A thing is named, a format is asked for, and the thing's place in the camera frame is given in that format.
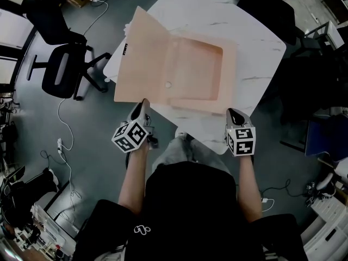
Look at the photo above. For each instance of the person's right forearm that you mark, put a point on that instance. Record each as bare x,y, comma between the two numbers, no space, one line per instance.
248,189

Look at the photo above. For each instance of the black mesh office chair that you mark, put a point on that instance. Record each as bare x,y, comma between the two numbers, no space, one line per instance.
304,91

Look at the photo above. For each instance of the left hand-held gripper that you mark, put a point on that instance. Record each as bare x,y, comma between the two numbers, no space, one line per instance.
130,136

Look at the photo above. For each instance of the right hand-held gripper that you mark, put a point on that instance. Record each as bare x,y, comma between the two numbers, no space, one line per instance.
243,141

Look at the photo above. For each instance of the black wristband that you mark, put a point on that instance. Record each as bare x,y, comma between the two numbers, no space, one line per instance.
127,160

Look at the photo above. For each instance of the blue chair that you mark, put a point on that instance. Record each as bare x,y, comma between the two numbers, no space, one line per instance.
329,140

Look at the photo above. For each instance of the person's left forearm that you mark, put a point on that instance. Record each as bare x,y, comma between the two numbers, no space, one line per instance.
133,183

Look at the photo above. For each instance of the person's black shirt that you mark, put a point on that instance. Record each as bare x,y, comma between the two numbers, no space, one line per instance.
190,213

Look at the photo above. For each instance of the person's grey trousers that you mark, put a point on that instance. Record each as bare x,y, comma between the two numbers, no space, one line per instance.
190,154

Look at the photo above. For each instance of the person's white shoe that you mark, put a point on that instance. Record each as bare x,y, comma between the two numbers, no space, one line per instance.
182,132

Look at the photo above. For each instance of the white paper scrap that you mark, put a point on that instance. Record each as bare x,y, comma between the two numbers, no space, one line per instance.
107,79

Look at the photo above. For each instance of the white desk with black frame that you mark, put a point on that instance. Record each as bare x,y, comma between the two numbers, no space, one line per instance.
330,34

